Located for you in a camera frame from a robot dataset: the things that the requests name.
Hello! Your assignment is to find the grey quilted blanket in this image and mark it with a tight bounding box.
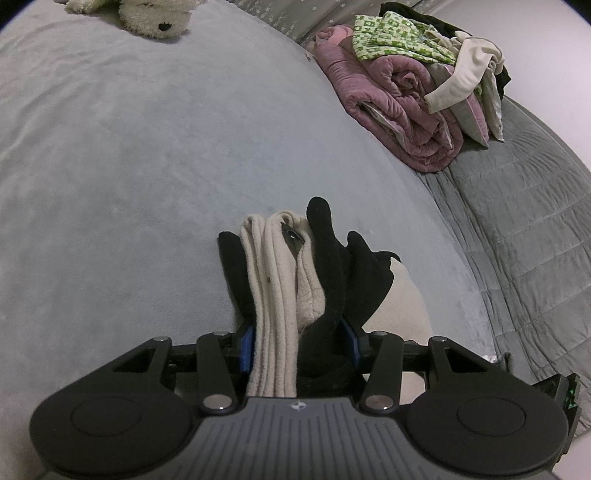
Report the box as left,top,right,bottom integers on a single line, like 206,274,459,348
414,96,591,384

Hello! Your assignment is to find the white plush dog toy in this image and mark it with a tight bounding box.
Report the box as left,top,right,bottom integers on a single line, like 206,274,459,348
59,0,204,40

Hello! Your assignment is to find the pink folded quilt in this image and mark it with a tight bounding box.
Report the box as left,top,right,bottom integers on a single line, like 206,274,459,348
310,25,464,173

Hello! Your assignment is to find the black and cream sweater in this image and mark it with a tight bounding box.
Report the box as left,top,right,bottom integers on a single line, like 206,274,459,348
217,197,433,398

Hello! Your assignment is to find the cream white garment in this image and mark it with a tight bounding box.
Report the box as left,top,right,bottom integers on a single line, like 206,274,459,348
425,30,505,113

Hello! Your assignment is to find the grey bed sheet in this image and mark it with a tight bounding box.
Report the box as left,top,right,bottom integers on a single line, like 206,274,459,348
1,1,495,479

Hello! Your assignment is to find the green patterned cloth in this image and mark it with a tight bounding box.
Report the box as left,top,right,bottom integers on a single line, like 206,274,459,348
352,11,459,66

